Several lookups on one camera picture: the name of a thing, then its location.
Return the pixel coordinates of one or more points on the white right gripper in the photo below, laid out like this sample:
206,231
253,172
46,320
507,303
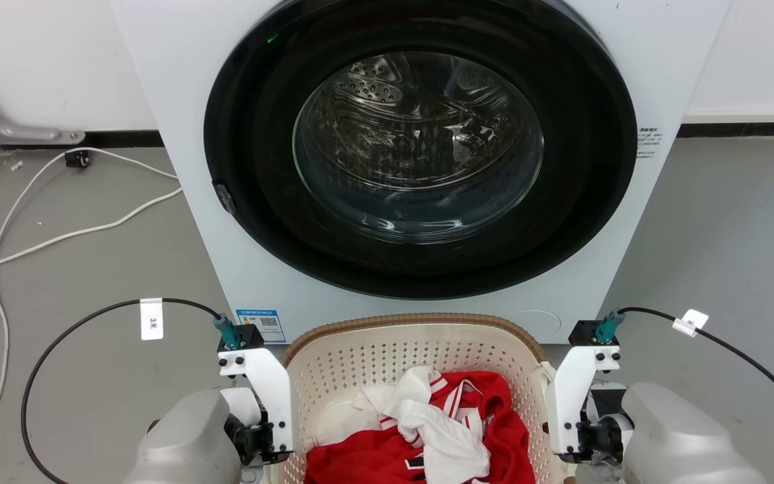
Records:
568,396

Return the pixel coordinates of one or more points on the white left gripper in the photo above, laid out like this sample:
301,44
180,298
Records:
274,390

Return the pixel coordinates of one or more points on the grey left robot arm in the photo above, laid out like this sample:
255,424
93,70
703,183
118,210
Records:
182,440

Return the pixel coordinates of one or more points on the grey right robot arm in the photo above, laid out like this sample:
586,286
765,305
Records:
679,440

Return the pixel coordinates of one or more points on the cream perforated laundry basket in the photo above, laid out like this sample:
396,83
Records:
387,349

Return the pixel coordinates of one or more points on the blue energy label sticker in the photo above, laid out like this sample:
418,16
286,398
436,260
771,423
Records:
261,325

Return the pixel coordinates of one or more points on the red sports jersey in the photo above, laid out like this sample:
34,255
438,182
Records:
504,430

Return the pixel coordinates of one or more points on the white crumpled garment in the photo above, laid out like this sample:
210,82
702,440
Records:
451,444

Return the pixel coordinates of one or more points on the black round washer door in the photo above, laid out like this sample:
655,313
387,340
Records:
582,202

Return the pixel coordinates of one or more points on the small printed text sticker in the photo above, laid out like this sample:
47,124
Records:
648,142

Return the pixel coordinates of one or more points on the clear glass door window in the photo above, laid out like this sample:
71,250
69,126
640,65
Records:
420,148

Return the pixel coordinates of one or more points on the small black floor clip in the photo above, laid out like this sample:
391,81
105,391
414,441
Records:
77,159

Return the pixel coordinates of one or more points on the white front-load washing machine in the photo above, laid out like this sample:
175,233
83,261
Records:
179,81

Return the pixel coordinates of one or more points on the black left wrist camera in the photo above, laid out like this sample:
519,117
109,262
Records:
246,336

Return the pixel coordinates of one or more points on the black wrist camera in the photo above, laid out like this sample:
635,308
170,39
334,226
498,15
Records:
246,336
585,333

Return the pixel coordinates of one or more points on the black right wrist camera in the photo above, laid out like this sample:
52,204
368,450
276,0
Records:
585,333

